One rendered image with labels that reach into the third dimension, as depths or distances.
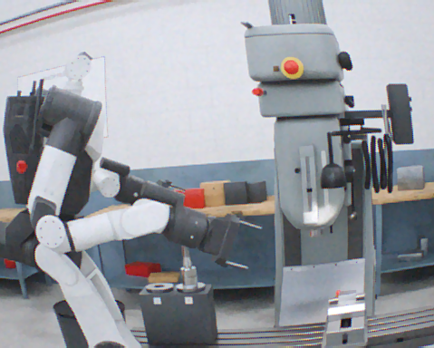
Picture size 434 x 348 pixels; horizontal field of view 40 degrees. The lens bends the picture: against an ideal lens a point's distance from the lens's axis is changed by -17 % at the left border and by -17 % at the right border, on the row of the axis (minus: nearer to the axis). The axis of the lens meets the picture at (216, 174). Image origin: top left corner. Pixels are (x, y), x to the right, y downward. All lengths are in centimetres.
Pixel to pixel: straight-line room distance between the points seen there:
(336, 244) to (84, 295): 103
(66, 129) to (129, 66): 510
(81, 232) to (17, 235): 33
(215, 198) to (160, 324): 383
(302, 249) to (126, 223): 103
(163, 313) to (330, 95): 84
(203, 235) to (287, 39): 56
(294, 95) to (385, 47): 439
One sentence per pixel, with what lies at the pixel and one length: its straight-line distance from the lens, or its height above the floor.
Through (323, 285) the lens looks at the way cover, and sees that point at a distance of 239.
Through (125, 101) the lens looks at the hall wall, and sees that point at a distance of 658.
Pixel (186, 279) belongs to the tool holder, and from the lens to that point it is 209.
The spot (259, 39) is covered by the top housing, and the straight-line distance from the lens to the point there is 178.
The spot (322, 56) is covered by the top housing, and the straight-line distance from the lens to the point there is 176.
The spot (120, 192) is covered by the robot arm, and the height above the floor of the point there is 145.
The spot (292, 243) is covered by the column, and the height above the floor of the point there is 119.
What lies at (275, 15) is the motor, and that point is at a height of 197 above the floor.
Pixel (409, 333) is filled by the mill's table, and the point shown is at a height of 93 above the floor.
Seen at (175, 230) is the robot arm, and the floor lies 141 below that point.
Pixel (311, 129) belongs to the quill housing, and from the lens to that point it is 189.
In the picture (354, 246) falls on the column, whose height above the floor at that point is 115.
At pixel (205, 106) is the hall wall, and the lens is 635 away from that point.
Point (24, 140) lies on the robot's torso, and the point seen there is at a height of 165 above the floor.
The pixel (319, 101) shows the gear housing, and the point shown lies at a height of 167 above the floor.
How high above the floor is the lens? 166
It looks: 5 degrees down
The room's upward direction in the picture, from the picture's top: 5 degrees counter-clockwise
